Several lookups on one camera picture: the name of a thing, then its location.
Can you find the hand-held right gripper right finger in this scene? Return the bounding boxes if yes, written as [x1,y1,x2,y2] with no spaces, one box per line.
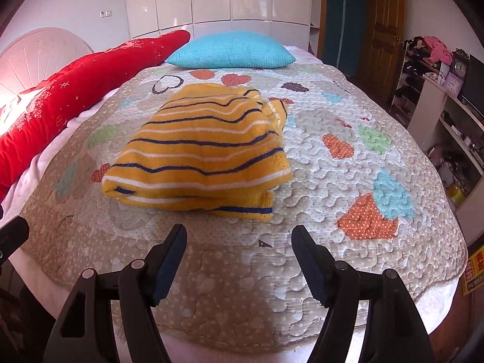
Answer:
[291,225,430,363]

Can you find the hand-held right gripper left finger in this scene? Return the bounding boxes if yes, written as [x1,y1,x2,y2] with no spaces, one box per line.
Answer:
[43,224,188,363]

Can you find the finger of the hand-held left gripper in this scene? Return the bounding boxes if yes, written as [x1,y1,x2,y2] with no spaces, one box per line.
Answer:
[0,215,30,260]

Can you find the yellow striped sweater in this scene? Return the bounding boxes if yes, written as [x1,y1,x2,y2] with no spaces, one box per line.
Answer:
[101,83,295,222]

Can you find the pink clothes pile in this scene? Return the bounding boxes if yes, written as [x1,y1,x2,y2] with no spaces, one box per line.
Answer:
[423,36,454,66]

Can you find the heart patterned quilt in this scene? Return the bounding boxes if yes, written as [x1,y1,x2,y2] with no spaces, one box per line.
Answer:
[19,62,467,354]

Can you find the long red pillow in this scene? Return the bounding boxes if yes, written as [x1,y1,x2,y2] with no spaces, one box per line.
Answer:
[0,30,191,197]

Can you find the yellow bottle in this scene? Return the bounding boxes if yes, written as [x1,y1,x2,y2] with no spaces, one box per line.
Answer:
[448,181,466,205]

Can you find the yellow printed sign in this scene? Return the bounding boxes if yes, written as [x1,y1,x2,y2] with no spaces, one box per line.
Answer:
[461,244,484,296]

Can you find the white headboard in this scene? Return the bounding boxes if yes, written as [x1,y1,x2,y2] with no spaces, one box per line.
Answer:
[0,27,95,137]

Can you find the white shelf desk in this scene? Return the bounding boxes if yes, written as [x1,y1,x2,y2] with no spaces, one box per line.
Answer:
[409,73,484,237]

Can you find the cluttered shoe rack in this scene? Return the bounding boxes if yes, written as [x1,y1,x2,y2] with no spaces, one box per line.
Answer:
[389,37,454,126]

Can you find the blue knitted pillow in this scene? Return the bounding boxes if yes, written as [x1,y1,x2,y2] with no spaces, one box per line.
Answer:
[165,31,296,70]

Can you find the wooden door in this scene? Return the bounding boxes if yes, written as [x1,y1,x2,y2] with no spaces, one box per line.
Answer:
[359,0,407,100]

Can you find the teal fabric closet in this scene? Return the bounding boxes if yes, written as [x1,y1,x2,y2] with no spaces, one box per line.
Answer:
[323,0,370,78]

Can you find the black screen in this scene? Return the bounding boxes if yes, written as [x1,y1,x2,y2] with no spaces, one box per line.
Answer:
[461,55,484,119]

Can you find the ornate table clock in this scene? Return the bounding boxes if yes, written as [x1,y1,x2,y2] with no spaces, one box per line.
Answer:
[451,48,470,81]

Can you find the white glossy wardrobe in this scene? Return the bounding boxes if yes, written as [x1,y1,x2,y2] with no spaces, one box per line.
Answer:
[126,0,323,51]

